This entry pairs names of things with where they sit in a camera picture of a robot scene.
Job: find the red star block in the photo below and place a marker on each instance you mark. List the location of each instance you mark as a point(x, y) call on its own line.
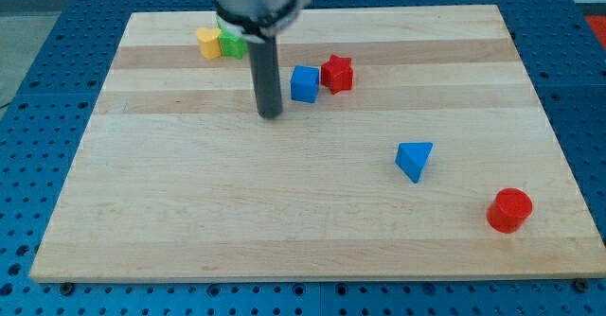
point(337, 74)

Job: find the light wooden board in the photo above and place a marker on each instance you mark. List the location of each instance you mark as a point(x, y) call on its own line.
point(178, 179)

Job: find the yellow heart block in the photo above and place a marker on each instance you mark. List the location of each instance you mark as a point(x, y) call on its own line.
point(209, 42)

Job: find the red cylinder block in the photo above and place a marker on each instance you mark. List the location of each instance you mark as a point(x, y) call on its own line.
point(509, 210)

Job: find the blue cube block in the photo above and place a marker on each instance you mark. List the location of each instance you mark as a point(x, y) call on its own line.
point(304, 84)

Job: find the blue triangular prism block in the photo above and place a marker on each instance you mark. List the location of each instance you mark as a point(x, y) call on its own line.
point(411, 159)

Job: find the green block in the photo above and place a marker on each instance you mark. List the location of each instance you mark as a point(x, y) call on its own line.
point(231, 45)

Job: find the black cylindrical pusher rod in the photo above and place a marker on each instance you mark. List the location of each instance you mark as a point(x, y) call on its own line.
point(266, 79)

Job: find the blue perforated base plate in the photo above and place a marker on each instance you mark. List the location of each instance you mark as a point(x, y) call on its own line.
point(44, 123)

